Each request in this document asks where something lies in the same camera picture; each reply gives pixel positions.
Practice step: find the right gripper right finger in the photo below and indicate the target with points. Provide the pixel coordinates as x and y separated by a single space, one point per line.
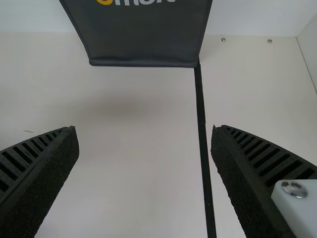
247 178

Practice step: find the black strip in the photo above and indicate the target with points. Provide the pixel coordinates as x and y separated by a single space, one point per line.
203 124

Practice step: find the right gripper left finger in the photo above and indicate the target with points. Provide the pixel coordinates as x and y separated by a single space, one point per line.
32 178

